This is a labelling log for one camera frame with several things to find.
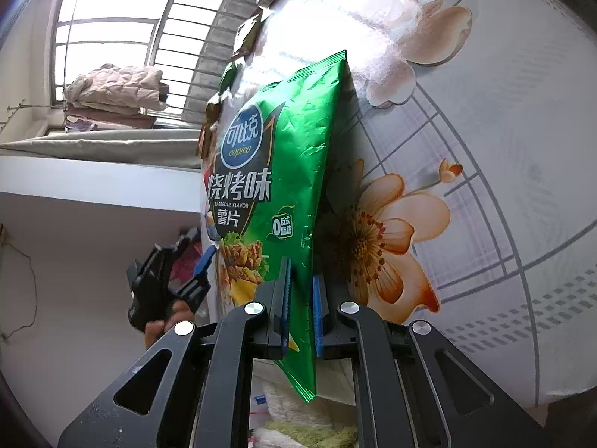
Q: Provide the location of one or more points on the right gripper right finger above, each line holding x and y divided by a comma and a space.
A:
331, 335

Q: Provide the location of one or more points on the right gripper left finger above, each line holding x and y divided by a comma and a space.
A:
271, 338

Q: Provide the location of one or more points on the green potato chip bag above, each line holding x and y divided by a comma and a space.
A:
264, 183

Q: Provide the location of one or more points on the left hand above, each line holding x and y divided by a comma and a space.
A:
154, 330

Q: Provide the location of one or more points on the gold crumpled wrapper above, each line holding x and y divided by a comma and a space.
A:
213, 111

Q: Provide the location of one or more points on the floral tablecloth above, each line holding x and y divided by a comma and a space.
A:
463, 173

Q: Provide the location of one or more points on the folded pink quilt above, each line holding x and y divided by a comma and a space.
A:
118, 95

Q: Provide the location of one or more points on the small green wrapper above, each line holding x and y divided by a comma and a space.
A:
228, 77

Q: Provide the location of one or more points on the tan snack wrapper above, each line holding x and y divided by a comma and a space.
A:
246, 35

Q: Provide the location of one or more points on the metal window railing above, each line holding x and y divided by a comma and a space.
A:
190, 41

